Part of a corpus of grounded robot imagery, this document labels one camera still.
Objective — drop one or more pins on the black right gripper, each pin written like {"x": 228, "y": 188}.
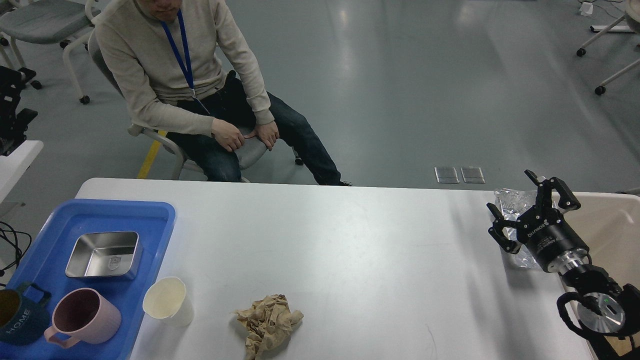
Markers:
{"x": 542, "y": 228}

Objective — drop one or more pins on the square steel tin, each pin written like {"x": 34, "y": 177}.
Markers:
{"x": 105, "y": 256}

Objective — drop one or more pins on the pink mug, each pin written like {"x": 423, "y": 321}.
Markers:
{"x": 83, "y": 315}

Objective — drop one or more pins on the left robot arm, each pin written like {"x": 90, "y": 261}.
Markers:
{"x": 13, "y": 124}

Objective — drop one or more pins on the aluminium foil tray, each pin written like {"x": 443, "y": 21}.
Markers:
{"x": 512, "y": 204}

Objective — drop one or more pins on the right floor socket plate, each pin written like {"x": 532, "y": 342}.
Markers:
{"x": 472, "y": 174}

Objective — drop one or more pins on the floor socket plate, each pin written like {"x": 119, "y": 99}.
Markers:
{"x": 472, "y": 174}
{"x": 446, "y": 175}

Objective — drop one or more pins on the beige plastic bin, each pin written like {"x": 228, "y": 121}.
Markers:
{"x": 609, "y": 224}

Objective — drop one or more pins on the left floor socket plate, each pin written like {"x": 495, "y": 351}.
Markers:
{"x": 446, "y": 175}

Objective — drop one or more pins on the crumpled brown paper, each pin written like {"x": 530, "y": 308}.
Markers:
{"x": 269, "y": 323}

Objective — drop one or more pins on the grey office chair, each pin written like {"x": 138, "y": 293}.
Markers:
{"x": 250, "y": 153}

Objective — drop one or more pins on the cream paper cup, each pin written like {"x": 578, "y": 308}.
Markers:
{"x": 167, "y": 301}

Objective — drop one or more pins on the seated person beige sweater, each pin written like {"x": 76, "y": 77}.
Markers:
{"x": 184, "y": 67}

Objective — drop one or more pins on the dark blue home mug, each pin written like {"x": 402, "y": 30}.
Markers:
{"x": 23, "y": 320}

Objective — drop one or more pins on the white side table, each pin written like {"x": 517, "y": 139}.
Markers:
{"x": 13, "y": 166}

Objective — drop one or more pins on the grey chair top left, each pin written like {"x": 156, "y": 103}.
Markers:
{"x": 51, "y": 22}

